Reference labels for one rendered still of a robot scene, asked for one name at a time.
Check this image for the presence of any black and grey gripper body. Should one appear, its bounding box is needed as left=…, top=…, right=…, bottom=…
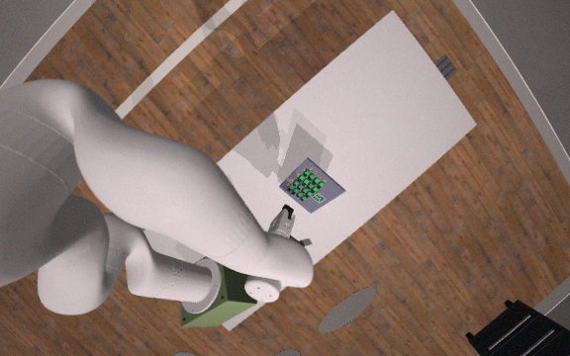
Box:
left=268, top=209, right=295, bottom=238

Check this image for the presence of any grey switch panel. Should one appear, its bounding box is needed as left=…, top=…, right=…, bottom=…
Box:
left=279, top=157, right=345, bottom=214

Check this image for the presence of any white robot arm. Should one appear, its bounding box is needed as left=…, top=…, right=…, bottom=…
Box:
left=0, top=79, right=314, bottom=315

